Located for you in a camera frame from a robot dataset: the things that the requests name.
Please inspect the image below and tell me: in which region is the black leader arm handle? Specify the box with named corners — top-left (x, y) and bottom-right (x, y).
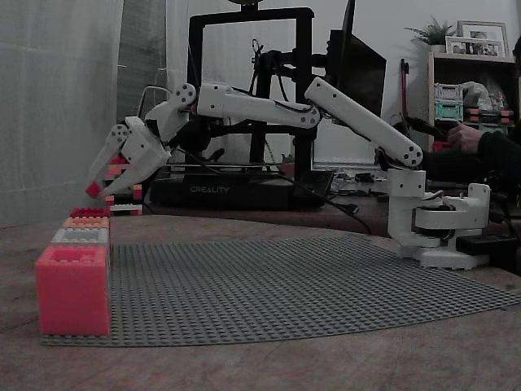
top-left (401, 115), bottom-right (453, 143)

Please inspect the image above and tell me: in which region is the dark sleeved forearm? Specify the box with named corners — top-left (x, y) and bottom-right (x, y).
top-left (422, 130), bottom-right (521, 192)

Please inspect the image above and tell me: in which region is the orange lego brick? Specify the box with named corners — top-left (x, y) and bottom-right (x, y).
top-left (62, 216), bottom-right (111, 231)

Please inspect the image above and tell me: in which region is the grey lego brick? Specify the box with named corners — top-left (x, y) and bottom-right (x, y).
top-left (50, 226), bottom-right (112, 248)

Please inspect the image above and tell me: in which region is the pink lego brick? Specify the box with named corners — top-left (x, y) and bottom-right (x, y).
top-left (34, 245), bottom-right (112, 338)

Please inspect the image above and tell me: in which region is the grey studded Lego baseplate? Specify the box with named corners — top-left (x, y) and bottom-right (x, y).
top-left (39, 234), bottom-right (521, 348)

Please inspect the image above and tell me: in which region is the person's hand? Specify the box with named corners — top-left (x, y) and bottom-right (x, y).
top-left (446, 121), bottom-right (485, 155)

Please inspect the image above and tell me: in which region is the white red orange brick stack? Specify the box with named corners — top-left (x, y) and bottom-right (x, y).
top-left (103, 156), bottom-right (144, 216)

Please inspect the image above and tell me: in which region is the white sheer curtain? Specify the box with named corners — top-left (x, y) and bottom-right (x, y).
top-left (0, 0), bottom-right (124, 230)

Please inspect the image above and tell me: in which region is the black Creality 3D printer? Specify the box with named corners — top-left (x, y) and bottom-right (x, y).
top-left (148, 6), bottom-right (339, 212)

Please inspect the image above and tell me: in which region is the black computer monitor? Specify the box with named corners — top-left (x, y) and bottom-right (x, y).
top-left (325, 0), bottom-right (388, 123)

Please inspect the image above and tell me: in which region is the green storage crate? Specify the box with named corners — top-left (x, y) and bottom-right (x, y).
top-left (432, 101), bottom-right (464, 122)

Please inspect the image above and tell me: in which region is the white storage crate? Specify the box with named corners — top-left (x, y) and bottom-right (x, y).
top-left (432, 82), bottom-right (464, 103)

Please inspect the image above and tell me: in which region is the green potted plant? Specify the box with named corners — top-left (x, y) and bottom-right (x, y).
top-left (404, 15), bottom-right (456, 46)

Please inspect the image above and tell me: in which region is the wooden shelf unit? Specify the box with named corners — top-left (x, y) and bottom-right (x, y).
top-left (427, 51), bottom-right (521, 152)

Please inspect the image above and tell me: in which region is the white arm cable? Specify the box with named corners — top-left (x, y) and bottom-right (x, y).
top-left (138, 84), bottom-right (174, 120)

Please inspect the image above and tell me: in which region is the black power cable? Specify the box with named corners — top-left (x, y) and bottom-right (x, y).
top-left (280, 174), bottom-right (374, 236)

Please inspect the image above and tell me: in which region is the red handled broom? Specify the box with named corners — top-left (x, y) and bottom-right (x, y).
top-left (400, 58), bottom-right (410, 120)

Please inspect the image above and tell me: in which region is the small white picture frame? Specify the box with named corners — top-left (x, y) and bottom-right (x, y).
top-left (444, 35), bottom-right (504, 57)

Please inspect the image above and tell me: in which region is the large white picture frame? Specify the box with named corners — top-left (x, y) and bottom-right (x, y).
top-left (457, 20), bottom-right (510, 42)

